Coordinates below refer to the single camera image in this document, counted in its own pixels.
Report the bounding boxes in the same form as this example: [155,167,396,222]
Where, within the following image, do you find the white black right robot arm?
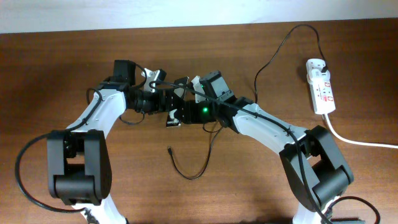
[175,70,354,223]

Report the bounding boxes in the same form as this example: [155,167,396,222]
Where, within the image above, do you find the white power strip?
[306,58,336,115]

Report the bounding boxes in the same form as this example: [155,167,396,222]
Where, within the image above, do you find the white USB charger plug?
[307,68,330,85]

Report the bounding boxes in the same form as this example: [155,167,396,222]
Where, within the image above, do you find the black Galaxy flip phone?
[166,77,189,128]

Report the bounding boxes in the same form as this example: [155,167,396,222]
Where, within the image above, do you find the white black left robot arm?
[47,60,185,223]

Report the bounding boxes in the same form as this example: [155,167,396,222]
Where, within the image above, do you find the black USB charging cable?
[167,24,328,180]

